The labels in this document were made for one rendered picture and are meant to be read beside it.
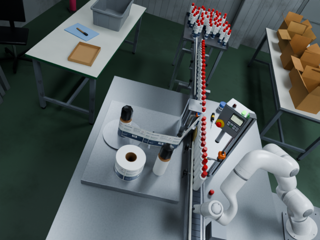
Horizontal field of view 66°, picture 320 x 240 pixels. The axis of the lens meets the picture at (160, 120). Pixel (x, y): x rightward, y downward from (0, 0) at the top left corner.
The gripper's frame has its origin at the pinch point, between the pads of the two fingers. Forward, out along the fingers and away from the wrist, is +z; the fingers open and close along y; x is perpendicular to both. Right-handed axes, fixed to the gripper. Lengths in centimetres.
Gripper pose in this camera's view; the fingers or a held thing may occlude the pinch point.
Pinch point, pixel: (197, 211)
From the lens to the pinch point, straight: 170.5
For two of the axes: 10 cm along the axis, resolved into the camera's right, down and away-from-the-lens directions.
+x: -1.9, 8.9, -4.1
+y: -9.7, -2.4, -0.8
